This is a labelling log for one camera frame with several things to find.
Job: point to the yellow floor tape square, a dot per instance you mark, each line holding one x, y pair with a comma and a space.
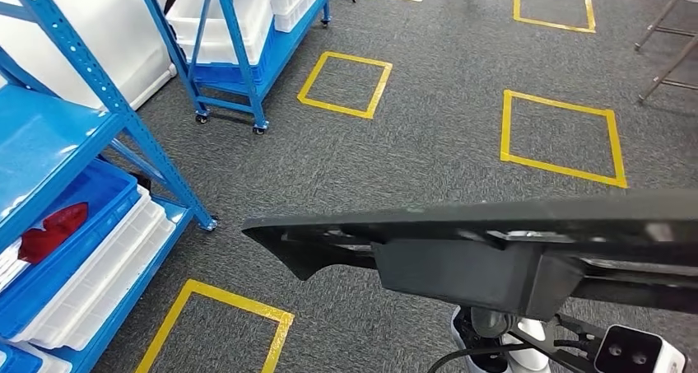
516, 2

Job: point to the steel side table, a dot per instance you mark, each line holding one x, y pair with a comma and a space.
662, 15

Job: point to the white car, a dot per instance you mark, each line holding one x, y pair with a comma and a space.
109, 43

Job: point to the blue wheeled shelf rack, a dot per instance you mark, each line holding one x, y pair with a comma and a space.
229, 89

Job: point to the black plastic plate frame part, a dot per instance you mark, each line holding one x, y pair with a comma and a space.
469, 272

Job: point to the red cloth item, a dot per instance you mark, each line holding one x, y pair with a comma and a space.
54, 231

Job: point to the blue metal shelf rack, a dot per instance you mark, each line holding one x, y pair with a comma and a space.
33, 141

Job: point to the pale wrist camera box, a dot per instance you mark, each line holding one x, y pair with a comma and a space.
635, 354

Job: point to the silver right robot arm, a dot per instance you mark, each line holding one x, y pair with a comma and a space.
491, 321

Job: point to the white plastic bin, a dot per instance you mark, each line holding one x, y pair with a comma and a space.
256, 21
294, 8

